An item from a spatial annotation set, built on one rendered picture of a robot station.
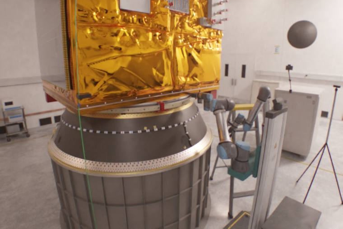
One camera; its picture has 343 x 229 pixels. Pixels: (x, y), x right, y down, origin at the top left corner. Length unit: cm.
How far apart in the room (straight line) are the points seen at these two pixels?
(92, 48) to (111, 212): 158
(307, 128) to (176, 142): 349
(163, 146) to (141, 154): 23
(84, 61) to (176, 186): 150
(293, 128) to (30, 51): 743
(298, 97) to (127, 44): 394
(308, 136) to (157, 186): 374
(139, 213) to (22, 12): 633
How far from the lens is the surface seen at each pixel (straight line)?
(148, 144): 190
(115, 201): 212
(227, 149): 160
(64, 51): 163
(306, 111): 484
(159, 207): 221
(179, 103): 209
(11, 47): 696
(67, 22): 164
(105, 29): 165
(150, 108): 190
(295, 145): 510
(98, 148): 197
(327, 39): 875
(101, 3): 167
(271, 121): 161
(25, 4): 718
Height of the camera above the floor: 217
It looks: 12 degrees down
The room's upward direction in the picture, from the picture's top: straight up
